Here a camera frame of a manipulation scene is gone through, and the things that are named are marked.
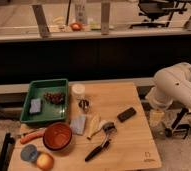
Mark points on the orange apple fruit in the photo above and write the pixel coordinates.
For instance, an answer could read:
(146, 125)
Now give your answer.
(45, 161)

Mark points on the clear bottle on shelf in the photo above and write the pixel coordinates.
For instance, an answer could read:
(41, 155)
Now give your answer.
(80, 11)

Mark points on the grey upright bracket centre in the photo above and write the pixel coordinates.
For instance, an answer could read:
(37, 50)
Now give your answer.
(105, 14)

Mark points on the blue round lid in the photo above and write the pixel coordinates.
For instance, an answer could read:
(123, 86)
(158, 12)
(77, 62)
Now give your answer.
(29, 153)

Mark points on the red round fruit on shelf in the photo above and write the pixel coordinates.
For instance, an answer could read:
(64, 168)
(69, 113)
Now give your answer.
(76, 26)

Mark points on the red brown bowl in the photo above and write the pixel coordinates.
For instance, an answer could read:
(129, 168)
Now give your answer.
(57, 136)

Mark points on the blue sponge in tray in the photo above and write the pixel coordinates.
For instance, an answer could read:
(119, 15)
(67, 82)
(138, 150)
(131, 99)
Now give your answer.
(35, 106)

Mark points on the grey upright bracket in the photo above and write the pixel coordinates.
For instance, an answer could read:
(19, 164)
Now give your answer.
(105, 14)
(41, 21)

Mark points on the black handled dish brush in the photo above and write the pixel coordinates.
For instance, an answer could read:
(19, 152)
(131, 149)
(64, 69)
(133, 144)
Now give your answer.
(108, 129)

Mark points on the black eraser block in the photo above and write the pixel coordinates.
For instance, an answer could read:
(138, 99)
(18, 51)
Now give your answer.
(128, 113)

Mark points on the dark grape bunch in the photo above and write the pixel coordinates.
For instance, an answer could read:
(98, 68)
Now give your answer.
(55, 98)

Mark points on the yellow banana piece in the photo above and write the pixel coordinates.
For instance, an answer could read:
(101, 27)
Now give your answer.
(93, 126)

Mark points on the orange carrot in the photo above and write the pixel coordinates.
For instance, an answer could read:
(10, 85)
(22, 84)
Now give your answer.
(31, 136)

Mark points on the grey upright bracket left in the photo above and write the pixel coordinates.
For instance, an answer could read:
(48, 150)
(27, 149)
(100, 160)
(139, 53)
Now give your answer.
(41, 21)

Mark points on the white paper cup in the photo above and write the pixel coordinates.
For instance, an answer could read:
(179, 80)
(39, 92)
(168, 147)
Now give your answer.
(78, 90)

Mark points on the grey blue sponge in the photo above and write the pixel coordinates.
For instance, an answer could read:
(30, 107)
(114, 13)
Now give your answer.
(78, 124)

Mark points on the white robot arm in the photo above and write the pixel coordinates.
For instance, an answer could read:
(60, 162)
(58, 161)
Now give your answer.
(171, 83)

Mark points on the black office chair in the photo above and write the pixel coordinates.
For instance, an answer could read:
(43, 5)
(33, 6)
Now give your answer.
(159, 13)

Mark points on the green plastic tray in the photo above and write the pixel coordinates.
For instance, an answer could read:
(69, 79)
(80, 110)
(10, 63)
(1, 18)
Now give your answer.
(49, 112)

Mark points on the black chair at left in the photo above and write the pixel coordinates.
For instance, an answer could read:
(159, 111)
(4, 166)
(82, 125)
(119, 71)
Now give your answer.
(8, 143)

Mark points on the black clamp stand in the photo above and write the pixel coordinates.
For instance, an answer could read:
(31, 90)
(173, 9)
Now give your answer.
(177, 126)

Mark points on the small metal clip object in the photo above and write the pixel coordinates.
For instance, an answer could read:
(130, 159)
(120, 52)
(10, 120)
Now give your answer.
(84, 105)

